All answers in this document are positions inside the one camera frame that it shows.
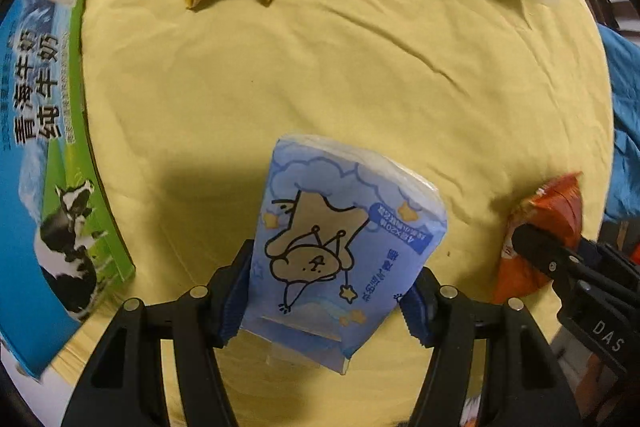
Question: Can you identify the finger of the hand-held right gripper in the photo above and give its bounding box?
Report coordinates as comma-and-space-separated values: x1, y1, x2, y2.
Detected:
511, 225, 601, 288

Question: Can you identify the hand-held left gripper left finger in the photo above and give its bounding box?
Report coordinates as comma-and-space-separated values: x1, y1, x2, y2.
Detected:
60, 238, 256, 427

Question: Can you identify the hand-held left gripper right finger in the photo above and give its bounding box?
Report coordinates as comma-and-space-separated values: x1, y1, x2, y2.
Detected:
397, 267, 583, 427

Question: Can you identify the orange snack packet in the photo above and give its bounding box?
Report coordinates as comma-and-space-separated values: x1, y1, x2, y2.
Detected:
491, 172, 585, 305

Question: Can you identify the blue cartoon tissue pack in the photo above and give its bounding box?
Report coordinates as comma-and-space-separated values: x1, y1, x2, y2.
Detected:
239, 134, 449, 376

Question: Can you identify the blue cloth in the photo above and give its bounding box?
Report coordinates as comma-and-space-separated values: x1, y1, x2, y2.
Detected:
598, 25, 640, 228

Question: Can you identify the yellow tablecloth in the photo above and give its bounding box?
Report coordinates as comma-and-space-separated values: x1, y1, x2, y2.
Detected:
42, 0, 617, 427

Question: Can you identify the blue green milk carton box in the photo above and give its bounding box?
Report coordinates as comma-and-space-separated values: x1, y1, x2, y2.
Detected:
0, 0, 136, 379

